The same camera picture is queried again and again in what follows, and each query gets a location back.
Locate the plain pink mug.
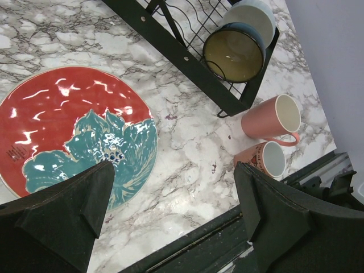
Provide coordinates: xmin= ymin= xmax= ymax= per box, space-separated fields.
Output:
xmin=241 ymin=94 xmax=301 ymax=147

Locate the black mounting rail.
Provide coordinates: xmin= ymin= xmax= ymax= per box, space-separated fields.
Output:
xmin=126 ymin=153 xmax=363 ymax=272

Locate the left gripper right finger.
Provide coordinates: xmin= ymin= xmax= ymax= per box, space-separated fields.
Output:
xmin=234 ymin=162 xmax=363 ymax=272

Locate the dark bowl beige inside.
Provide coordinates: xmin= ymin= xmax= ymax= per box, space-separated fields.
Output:
xmin=202 ymin=22 xmax=266 ymax=83

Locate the black wire dish rack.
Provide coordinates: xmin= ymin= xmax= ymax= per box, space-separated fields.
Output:
xmin=105 ymin=1 xmax=280 ymax=118

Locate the red plate teal flower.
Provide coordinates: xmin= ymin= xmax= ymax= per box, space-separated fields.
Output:
xmin=1 ymin=66 xmax=158 ymax=210

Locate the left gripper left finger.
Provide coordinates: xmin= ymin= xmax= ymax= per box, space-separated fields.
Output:
xmin=1 ymin=161 xmax=115 ymax=272

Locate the white bowl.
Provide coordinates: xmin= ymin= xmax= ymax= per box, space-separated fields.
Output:
xmin=221 ymin=0 xmax=276 ymax=48

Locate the printed salmon coffee mug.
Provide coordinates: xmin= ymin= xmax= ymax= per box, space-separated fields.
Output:
xmin=233 ymin=141 xmax=286 ymax=178

